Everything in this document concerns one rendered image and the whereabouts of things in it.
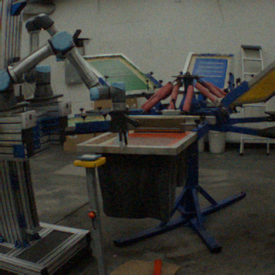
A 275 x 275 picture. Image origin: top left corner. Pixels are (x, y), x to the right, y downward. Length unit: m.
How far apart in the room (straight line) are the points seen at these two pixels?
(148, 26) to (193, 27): 0.80
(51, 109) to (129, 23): 4.77
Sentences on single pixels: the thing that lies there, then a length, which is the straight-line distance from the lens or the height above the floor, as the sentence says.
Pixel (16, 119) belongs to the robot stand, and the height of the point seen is 1.18.
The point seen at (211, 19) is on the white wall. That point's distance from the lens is 7.05.
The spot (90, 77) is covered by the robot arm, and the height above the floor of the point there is 1.37.
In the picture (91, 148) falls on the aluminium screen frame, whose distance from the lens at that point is 2.49.
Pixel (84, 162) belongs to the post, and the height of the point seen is 0.95.
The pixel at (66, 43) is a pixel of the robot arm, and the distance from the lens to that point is 2.31.
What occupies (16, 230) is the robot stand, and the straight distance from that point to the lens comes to 2.96.
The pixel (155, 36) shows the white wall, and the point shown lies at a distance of 7.28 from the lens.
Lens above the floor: 1.44
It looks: 10 degrees down
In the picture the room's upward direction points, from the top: 3 degrees counter-clockwise
